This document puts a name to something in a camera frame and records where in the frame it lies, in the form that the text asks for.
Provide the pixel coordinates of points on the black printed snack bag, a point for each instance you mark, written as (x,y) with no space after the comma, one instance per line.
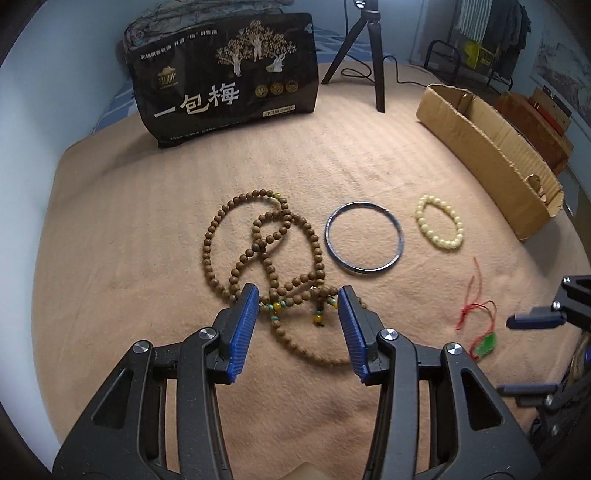
(224,73)

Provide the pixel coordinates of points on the black clothes rack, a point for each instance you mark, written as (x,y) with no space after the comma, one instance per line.
(446,55)

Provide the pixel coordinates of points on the hanging dark clothes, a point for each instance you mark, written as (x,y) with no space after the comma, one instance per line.
(506,35)

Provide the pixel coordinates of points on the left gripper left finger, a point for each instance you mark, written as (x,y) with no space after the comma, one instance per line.
(155,416)

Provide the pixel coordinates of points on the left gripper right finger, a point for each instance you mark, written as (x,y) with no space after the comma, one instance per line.
(439,417)

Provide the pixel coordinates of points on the orange covered low table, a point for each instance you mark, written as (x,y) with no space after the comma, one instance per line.
(541,120)

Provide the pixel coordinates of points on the dark blue bangle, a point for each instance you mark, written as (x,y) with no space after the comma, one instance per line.
(364,237)

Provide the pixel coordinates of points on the brown cardboard box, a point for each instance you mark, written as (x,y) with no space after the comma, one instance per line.
(511,171)

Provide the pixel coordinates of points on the landscape wall painting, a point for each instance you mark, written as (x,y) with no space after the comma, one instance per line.
(563,65)

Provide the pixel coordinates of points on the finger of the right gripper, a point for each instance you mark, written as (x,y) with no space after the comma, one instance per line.
(536,319)
(525,395)

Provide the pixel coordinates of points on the folded floral quilt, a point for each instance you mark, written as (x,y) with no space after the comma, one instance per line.
(169,17)

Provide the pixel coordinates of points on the white radiator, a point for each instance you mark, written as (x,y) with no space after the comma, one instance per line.
(474,18)

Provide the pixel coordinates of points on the red string jade pendant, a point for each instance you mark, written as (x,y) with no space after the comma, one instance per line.
(476,307)

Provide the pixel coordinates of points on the yellow box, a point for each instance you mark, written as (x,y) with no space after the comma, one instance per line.
(478,57)

